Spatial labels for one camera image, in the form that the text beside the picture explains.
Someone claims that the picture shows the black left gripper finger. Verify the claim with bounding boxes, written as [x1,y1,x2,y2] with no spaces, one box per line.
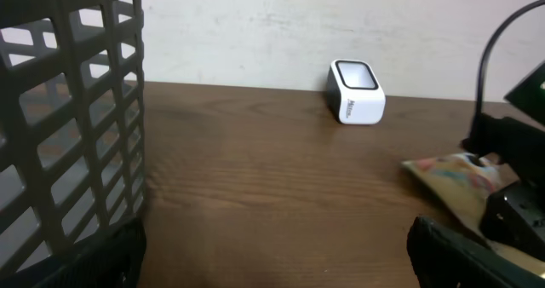
[1,217,146,288]

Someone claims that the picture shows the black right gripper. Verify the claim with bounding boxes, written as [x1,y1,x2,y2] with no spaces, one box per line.
[406,181,544,288]

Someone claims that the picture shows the white snack bag blue edges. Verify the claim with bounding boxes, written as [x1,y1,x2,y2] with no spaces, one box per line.
[402,153,544,278]

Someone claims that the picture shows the grey plastic basket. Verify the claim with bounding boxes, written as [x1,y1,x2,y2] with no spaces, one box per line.
[1,0,146,277]

